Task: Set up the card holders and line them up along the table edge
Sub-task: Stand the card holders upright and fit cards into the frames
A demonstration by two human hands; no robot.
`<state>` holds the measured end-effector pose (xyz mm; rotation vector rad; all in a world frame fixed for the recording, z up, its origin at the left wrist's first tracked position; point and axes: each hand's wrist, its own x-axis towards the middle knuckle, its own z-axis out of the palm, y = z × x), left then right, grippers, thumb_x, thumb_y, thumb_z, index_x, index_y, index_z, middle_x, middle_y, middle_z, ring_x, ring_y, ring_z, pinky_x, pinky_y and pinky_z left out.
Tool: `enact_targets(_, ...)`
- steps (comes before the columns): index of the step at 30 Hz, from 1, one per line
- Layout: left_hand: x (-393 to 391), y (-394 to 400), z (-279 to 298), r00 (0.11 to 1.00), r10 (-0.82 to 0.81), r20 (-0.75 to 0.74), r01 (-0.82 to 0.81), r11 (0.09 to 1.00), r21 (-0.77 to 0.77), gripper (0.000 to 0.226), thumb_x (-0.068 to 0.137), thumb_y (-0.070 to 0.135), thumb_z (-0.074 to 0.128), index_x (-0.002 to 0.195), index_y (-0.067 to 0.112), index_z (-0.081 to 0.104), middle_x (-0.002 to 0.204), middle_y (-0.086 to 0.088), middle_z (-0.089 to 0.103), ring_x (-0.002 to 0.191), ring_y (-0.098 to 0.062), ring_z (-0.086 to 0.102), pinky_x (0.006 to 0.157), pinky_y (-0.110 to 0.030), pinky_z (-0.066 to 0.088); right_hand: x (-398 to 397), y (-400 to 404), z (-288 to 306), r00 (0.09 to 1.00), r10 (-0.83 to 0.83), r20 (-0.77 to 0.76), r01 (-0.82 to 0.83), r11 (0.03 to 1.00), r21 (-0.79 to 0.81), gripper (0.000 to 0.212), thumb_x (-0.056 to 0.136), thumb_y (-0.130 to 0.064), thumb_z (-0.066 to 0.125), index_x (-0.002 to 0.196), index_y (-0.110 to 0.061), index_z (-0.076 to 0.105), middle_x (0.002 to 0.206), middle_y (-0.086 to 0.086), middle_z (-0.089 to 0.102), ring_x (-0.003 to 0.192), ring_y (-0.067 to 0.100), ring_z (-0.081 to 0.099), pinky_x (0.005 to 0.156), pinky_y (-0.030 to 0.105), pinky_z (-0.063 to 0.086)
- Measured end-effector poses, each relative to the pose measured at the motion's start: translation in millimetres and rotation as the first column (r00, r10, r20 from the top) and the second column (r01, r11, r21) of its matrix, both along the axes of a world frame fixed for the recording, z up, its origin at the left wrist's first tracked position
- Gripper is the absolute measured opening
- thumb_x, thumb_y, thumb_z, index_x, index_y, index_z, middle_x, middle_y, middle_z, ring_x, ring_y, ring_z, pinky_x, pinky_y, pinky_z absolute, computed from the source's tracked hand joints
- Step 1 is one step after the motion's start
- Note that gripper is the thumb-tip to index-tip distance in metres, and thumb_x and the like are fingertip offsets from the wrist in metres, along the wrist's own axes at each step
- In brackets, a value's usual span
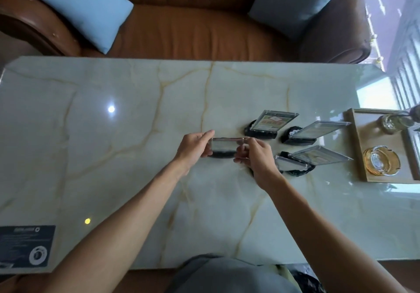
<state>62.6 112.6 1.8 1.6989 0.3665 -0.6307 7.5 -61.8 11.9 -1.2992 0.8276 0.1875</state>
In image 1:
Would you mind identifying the light blue cushion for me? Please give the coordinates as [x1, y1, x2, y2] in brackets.
[22, 0, 134, 55]

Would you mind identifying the clear acrylic sign holder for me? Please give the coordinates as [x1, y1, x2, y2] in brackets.
[274, 152, 316, 177]
[282, 120, 352, 146]
[208, 137, 250, 160]
[244, 110, 300, 140]
[289, 145, 354, 166]

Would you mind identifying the dark blue sticker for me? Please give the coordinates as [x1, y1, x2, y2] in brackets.
[0, 225, 56, 269]

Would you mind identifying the person's left hand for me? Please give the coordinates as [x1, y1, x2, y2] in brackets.
[173, 130, 215, 176]

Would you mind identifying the grey blue cushion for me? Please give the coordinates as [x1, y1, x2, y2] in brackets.
[248, 0, 358, 42]

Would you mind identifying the clear glass jar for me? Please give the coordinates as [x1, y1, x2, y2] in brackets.
[381, 114, 415, 135]

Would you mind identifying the person's left forearm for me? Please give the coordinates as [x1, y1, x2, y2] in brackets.
[0, 160, 192, 293]

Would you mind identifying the amber glass ashtray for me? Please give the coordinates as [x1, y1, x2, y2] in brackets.
[362, 145, 401, 176]

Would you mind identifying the brown leather sofa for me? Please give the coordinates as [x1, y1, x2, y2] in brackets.
[0, 0, 373, 64]

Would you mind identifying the person's right hand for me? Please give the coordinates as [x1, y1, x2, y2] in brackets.
[234, 138, 285, 192]

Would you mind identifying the wooden tray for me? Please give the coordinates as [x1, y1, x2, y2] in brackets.
[347, 108, 420, 184]

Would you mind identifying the person's right forearm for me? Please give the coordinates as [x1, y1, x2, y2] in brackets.
[262, 175, 409, 293]

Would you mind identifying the person's grey garment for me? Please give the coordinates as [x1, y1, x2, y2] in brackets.
[165, 254, 303, 293]

